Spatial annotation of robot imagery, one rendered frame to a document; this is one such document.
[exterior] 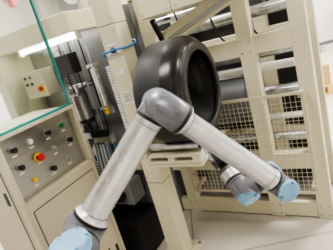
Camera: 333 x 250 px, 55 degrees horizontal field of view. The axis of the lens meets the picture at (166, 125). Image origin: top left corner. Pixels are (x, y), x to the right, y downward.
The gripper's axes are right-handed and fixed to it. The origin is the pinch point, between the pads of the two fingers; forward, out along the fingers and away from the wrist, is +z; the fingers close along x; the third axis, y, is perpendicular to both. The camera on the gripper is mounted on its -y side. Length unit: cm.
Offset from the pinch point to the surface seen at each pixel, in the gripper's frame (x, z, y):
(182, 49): 19.3, 39.8, -16.6
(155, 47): 10, 53, -16
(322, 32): 484, 389, 616
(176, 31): 31, 81, 9
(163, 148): -19.5, 24.2, 24.4
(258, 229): -2, -24, 116
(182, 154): -12.9, 13.0, 23.8
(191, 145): -5.6, 12.5, 20.9
